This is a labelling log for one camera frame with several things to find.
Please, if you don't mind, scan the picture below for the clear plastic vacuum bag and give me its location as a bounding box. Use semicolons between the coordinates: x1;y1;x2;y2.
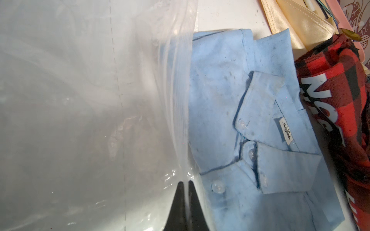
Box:
1;1;198;231

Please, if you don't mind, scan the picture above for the red black plaid shirt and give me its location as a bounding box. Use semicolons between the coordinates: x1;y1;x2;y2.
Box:
295;34;370;231

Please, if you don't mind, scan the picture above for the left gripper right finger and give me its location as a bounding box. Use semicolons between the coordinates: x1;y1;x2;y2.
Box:
188;181;210;231

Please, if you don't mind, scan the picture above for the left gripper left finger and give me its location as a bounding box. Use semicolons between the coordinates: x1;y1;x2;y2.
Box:
163;182;187;231

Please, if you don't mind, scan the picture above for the light blue shirt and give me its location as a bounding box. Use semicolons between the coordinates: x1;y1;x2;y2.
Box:
189;29;344;231

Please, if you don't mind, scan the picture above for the gold spoon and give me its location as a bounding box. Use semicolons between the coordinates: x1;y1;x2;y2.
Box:
340;28;362;42

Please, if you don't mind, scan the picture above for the pink tray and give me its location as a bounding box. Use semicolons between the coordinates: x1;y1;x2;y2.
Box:
326;1;370;65

